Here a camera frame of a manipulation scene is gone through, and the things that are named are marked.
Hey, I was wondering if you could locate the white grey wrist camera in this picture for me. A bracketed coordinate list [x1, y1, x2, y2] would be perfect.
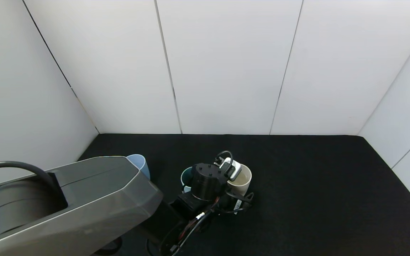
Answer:
[219, 158, 242, 182]

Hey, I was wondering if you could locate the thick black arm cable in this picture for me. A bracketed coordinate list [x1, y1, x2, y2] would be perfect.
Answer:
[0, 161, 58, 194]

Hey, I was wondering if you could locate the thin black camera cable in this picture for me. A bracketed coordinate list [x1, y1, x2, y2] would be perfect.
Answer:
[215, 151, 255, 215]

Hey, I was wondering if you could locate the blue plastic cup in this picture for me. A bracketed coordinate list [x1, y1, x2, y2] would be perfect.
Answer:
[126, 154, 151, 180]

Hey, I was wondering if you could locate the beige plastic cup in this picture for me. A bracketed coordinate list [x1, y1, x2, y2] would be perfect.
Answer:
[226, 164, 253, 197]

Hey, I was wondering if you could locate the mint green plastic cup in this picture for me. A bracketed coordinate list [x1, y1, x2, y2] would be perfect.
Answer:
[180, 166, 194, 193]

